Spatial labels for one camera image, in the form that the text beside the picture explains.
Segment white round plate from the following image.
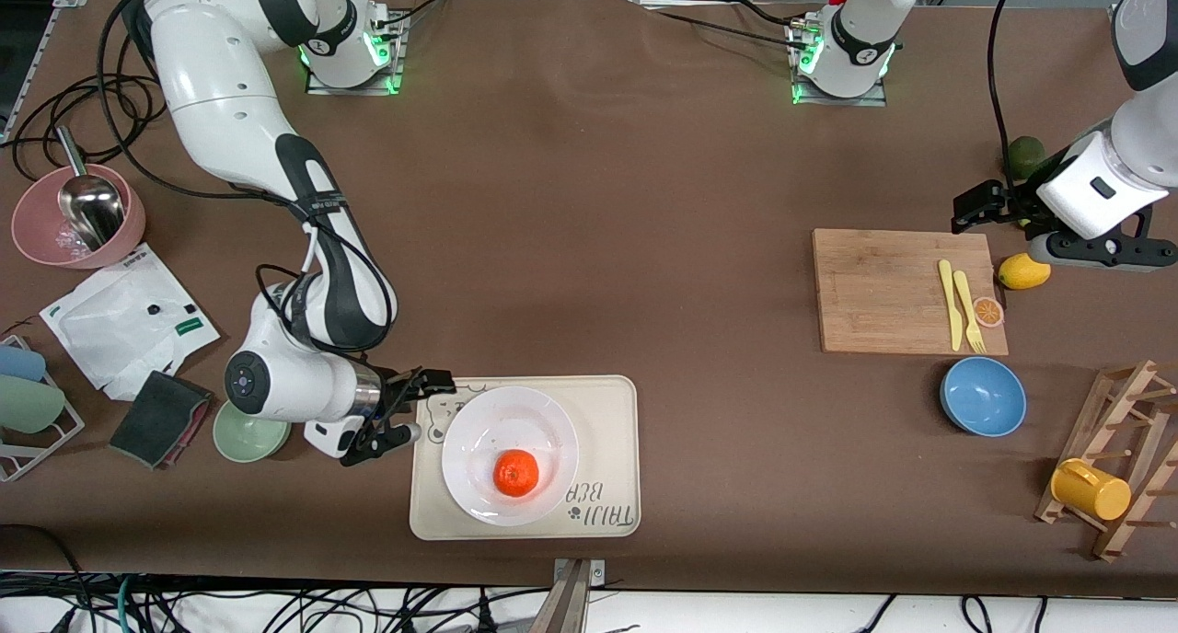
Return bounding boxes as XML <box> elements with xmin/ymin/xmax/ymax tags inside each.
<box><xmin>441</xmin><ymin>386</ymin><xmax>581</xmax><ymax>527</ymax></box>

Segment orange mandarin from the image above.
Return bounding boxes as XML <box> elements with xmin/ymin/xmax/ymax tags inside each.
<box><xmin>493</xmin><ymin>449</ymin><xmax>541</xmax><ymax>499</ymax></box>

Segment beige bear print tray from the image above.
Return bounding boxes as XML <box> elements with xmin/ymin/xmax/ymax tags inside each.
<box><xmin>410</xmin><ymin>374</ymin><xmax>641</xmax><ymax>541</ymax></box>

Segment green avocado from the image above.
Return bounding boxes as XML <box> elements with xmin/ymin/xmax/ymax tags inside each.
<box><xmin>1006</xmin><ymin>136</ymin><xmax>1048</xmax><ymax>179</ymax></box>

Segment yellow lemon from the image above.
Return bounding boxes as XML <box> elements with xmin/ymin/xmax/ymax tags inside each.
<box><xmin>998</xmin><ymin>253</ymin><xmax>1052</xmax><ymax>291</ymax></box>

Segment yellow plastic knife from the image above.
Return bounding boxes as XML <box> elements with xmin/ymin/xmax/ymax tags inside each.
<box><xmin>938</xmin><ymin>259</ymin><xmax>964</xmax><ymax>351</ymax></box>

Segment yellow plastic fork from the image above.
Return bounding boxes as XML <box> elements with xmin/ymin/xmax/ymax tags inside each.
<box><xmin>953</xmin><ymin>270</ymin><xmax>987</xmax><ymax>355</ymax></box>

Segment wooden cutting board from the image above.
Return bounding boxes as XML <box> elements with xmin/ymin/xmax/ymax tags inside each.
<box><xmin>812</xmin><ymin>228</ymin><xmax>1010</xmax><ymax>356</ymax></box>

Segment pale green bowl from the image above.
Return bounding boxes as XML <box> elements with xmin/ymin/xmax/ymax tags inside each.
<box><xmin>213</xmin><ymin>403</ymin><xmax>293</xmax><ymax>464</ymax></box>

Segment blue bowl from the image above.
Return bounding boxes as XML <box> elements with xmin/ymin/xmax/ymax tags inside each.
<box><xmin>940</xmin><ymin>356</ymin><xmax>1028</xmax><ymax>438</ymax></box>

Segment wooden cup rack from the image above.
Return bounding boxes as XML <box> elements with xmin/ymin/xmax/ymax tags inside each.
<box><xmin>1034</xmin><ymin>360</ymin><xmax>1178</xmax><ymax>562</ymax></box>

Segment dark grey folded cloth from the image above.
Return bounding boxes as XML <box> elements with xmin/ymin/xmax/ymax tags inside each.
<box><xmin>109</xmin><ymin>371</ymin><xmax>214</xmax><ymax>471</ymax></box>

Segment white plastic bag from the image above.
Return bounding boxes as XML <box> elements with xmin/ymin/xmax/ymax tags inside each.
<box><xmin>40</xmin><ymin>244</ymin><xmax>222</xmax><ymax>402</ymax></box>

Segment yellow cup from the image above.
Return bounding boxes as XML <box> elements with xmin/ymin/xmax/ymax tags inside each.
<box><xmin>1050</xmin><ymin>458</ymin><xmax>1132</xmax><ymax>522</ymax></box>

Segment metal scoop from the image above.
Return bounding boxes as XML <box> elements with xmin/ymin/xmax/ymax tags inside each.
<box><xmin>55</xmin><ymin>125</ymin><xmax>127</xmax><ymax>252</ymax></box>

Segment pale green cup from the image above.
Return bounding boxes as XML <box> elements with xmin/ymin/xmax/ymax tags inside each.
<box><xmin>0</xmin><ymin>375</ymin><xmax>67</xmax><ymax>434</ymax></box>

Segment light blue cup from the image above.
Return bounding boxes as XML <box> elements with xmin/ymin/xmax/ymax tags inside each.
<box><xmin>0</xmin><ymin>343</ymin><xmax>47</xmax><ymax>384</ymax></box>

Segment pink bowl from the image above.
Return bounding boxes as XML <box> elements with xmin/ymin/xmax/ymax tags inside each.
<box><xmin>11</xmin><ymin>164</ymin><xmax>146</xmax><ymax>270</ymax></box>

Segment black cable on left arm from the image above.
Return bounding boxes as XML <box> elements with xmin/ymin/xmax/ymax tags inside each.
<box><xmin>987</xmin><ymin>0</ymin><xmax>1034</xmax><ymax>201</ymax></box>

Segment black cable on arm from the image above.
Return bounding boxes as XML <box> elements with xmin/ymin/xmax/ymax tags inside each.
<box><xmin>254</xmin><ymin>217</ymin><xmax>398</xmax><ymax>356</ymax></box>
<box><xmin>987</xmin><ymin>0</ymin><xmax>1034</xmax><ymax>201</ymax></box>

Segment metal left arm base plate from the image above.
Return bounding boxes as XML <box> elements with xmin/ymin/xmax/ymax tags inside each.
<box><xmin>790</xmin><ymin>21</ymin><xmax>890</xmax><ymax>108</ymax></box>

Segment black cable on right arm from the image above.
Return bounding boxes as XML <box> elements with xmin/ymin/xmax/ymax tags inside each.
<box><xmin>254</xmin><ymin>217</ymin><xmax>398</xmax><ymax>356</ymax></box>

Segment tangled black floor cables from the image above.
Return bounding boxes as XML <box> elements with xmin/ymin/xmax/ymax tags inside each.
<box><xmin>0</xmin><ymin>523</ymin><xmax>1178</xmax><ymax>633</ymax></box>

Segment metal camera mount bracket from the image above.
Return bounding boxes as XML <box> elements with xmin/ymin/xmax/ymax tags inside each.
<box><xmin>529</xmin><ymin>558</ymin><xmax>608</xmax><ymax>633</ymax></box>

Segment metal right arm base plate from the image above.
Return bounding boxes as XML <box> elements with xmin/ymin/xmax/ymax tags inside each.
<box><xmin>306</xmin><ymin>12</ymin><xmax>404</xmax><ymax>97</ymax></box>

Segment black left base cable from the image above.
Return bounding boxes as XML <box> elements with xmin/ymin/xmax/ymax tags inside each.
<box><xmin>644</xmin><ymin>6</ymin><xmax>815</xmax><ymax>54</ymax></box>

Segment black base cable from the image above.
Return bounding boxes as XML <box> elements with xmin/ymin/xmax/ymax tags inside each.
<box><xmin>644</xmin><ymin>6</ymin><xmax>815</xmax><ymax>54</ymax></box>
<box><xmin>368</xmin><ymin>0</ymin><xmax>454</xmax><ymax>29</ymax></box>

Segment white wire rack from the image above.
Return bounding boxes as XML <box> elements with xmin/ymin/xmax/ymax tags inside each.
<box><xmin>0</xmin><ymin>334</ymin><xmax>86</xmax><ymax>482</ymax></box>

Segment black right base cable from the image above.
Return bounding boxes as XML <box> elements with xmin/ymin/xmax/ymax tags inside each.
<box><xmin>368</xmin><ymin>0</ymin><xmax>454</xmax><ymax>29</ymax></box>

